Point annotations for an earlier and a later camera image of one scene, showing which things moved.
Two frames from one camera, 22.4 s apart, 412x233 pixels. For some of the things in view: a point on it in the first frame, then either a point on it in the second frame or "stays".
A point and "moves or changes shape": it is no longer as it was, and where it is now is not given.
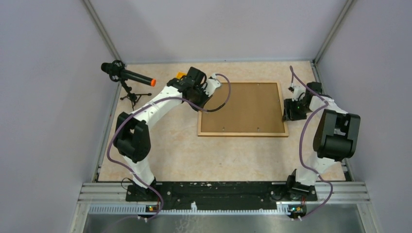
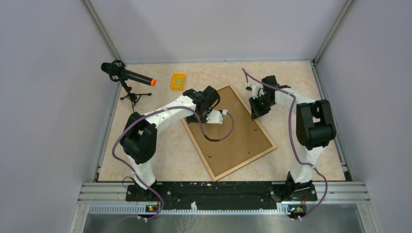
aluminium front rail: (112, 197) stays
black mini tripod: (133, 97) stays
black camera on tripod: (116, 70) stays
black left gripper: (205, 97) → (190, 119)
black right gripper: (289, 114) → (256, 112)
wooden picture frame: (252, 109) moves or changes shape
